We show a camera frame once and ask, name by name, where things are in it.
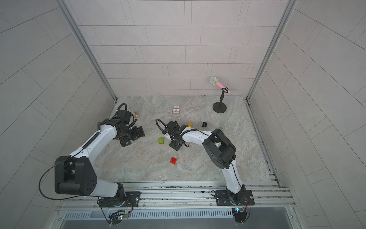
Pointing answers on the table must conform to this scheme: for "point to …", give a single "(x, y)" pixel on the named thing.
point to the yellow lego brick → (189, 124)
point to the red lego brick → (173, 161)
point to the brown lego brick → (160, 143)
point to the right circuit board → (240, 214)
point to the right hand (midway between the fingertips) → (177, 143)
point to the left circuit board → (116, 217)
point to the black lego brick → (204, 124)
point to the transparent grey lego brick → (221, 128)
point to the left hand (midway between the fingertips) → (142, 135)
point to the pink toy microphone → (214, 80)
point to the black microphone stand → (220, 107)
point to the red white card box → (176, 109)
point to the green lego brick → (161, 140)
